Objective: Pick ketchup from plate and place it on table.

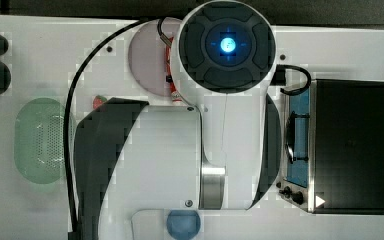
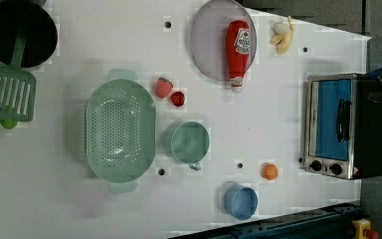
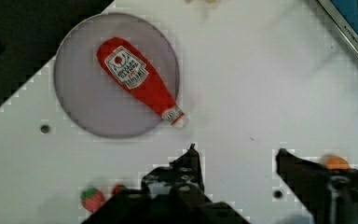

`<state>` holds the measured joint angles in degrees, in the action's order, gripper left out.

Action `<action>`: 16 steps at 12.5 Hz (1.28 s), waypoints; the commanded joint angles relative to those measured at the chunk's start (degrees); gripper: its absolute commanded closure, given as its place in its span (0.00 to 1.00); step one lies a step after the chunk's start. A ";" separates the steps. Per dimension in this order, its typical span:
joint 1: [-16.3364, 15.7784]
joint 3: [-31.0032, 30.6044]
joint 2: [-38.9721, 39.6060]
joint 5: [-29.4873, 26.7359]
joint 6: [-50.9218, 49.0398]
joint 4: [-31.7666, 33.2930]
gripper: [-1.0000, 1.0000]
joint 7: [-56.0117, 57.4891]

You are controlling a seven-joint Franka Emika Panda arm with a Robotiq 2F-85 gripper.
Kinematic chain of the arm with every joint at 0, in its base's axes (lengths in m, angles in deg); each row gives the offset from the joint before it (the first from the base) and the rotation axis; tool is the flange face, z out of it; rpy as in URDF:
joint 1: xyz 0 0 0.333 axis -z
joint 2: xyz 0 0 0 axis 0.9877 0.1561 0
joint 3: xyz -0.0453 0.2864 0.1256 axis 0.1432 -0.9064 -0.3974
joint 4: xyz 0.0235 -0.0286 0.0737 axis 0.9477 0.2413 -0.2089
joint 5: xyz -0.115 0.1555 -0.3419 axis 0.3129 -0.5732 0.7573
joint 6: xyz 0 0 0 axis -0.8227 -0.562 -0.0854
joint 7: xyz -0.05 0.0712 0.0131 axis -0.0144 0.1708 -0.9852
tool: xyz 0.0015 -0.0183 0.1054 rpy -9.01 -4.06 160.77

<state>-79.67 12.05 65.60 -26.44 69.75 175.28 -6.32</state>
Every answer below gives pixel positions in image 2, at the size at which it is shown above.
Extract black frying pan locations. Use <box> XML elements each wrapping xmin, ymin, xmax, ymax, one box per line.
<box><xmin>0</xmin><ymin>0</ymin><xmax>58</xmax><ymax>68</ymax></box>

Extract green plastic colander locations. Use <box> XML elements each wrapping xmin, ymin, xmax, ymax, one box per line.
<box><xmin>86</xmin><ymin>69</ymin><xmax>156</xmax><ymax>193</ymax></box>

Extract pink toy strawberry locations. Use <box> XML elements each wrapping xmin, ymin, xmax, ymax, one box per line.
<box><xmin>155</xmin><ymin>77</ymin><xmax>173</xmax><ymax>99</ymax></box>

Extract grey round plate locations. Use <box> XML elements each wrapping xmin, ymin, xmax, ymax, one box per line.
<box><xmin>190</xmin><ymin>0</ymin><xmax>257</xmax><ymax>81</ymax></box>

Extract green toy lime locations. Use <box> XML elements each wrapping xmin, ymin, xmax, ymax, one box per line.
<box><xmin>0</xmin><ymin>119</ymin><xmax>18</xmax><ymax>129</ymax></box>

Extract blue bowl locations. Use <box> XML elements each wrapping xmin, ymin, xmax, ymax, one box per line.
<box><xmin>224</xmin><ymin>184</ymin><xmax>259</xmax><ymax>220</ymax></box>

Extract orange toy fruit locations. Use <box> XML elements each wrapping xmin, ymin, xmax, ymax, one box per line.
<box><xmin>262</xmin><ymin>163</ymin><xmax>279</xmax><ymax>180</ymax></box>

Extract yellow red clamp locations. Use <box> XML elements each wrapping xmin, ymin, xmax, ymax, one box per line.
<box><xmin>352</xmin><ymin>219</ymin><xmax>380</xmax><ymax>239</ymax></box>

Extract peeled toy banana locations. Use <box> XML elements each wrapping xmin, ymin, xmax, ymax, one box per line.
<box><xmin>271</xmin><ymin>16</ymin><xmax>294</xmax><ymax>55</ymax></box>

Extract green slotted spatula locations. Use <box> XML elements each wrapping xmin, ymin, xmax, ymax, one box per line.
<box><xmin>0</xmin><ymin>34</ymin><xmax>37</xmax><ymax>121</ymax></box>

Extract blue metal frame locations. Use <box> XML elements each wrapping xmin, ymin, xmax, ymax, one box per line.
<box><xmin>170</xmin><ymin>203</ymin><xmax>365</xmax><ymax>239</ymax></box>

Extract red ketchup bottle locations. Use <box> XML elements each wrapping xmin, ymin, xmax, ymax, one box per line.
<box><xmin>226</xmin><ymin>20</ymin><xmax>251</xmax><ymax>93</ymax></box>

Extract green metal cup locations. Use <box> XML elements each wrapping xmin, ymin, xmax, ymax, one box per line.
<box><xmin>170</xmin><ymin>121</ymin><xmax>210</xmax><ymax>171</ymax></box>

